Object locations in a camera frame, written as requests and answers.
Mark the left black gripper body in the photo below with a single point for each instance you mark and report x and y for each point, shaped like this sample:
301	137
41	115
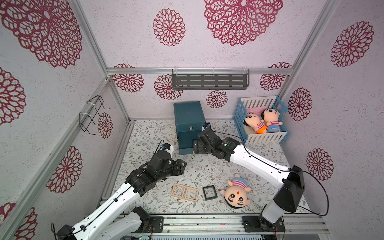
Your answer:
176	168

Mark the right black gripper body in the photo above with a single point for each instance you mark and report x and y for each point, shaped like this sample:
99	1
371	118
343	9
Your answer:
202	144

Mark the wooden brooch box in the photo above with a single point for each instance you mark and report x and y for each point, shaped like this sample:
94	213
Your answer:
178	191
191	194

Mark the teal drawer cabinet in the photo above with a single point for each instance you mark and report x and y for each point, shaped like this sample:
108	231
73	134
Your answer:
189	121

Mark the small black brooch box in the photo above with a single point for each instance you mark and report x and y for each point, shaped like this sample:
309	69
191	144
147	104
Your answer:
199	147
210	192

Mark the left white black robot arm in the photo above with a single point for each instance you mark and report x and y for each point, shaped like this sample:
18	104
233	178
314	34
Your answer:
102	223

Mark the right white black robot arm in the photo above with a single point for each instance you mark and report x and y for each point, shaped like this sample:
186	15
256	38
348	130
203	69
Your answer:
289	181

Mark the plush doll orange pants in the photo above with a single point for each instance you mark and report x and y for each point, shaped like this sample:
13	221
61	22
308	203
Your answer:
256	123

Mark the blue white toy crib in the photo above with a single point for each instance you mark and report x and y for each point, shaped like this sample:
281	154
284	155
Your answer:
247	134

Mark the pink crib blanket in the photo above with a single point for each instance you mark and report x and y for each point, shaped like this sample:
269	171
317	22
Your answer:
256	111

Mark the plush doll striped hat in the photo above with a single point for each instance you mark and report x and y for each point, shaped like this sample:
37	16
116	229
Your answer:
236	195

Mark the plush doll blue pants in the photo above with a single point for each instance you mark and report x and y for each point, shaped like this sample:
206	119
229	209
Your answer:
271	119

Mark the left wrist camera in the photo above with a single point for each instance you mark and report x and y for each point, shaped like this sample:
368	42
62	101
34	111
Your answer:
168	148

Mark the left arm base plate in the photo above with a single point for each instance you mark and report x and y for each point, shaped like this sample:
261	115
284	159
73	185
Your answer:
156	224

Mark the grey wall shelf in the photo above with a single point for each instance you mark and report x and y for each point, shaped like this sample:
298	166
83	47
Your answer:
211	81

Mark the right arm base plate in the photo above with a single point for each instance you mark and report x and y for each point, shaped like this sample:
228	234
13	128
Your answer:
257	224

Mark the black wire wall rack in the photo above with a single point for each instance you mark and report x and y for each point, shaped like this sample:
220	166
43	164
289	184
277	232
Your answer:
88	117

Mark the aluminium front rail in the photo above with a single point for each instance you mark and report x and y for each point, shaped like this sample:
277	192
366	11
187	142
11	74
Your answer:
231	225

